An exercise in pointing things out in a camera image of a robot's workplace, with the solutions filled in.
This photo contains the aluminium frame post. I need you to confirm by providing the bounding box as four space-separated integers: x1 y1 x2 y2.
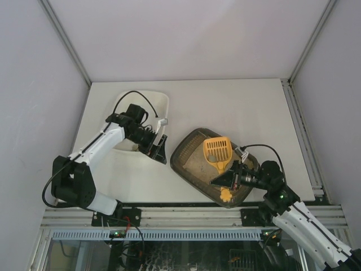
38 0 92 88
288 0 338 84

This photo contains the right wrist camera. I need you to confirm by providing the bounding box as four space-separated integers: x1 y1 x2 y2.
234 146 249 163

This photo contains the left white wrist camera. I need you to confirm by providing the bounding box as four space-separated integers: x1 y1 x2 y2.
155 117 168 133

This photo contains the left black camera cable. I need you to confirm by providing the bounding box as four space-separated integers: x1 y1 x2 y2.
42 90 159 207

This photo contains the right aluminium frame post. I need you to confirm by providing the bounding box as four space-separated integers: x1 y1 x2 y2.
288 0 338 84

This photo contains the aluminium front rail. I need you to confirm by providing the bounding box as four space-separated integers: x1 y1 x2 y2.
41 206 348 229

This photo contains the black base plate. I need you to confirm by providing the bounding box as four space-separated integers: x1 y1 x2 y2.
240 208 275 227
91 207 142 227

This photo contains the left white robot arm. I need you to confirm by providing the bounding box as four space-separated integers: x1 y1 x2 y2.
47 104 167 218

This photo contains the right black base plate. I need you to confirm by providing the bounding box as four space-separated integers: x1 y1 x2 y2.
240 208 275 227

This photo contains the orange litter scoop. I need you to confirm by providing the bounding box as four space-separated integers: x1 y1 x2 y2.
202 137 233 177

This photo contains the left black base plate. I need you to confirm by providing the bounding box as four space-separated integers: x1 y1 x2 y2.
91 207 142 227

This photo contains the grey slotted cable duct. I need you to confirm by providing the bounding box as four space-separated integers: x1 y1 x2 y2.
51 229 262 241

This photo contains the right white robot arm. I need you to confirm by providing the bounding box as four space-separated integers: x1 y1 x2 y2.
210 160 360 270

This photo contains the grey-green litter clump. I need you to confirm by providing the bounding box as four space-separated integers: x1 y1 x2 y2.
132 144 139 151
208 155 217 163

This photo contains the right aluminium side rail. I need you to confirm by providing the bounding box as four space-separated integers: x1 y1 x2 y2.
280 79 325 202

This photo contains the dark grey litter box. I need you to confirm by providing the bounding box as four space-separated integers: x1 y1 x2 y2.
170 128 252 208

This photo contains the white plastic tray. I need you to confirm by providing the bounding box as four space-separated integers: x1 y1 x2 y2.
112 90 169 151

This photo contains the beige pellet litter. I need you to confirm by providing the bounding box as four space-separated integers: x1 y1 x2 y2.
181 151 221 195

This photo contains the left aluminium frame post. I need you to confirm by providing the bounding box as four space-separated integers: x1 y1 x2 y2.
38 0 92 88

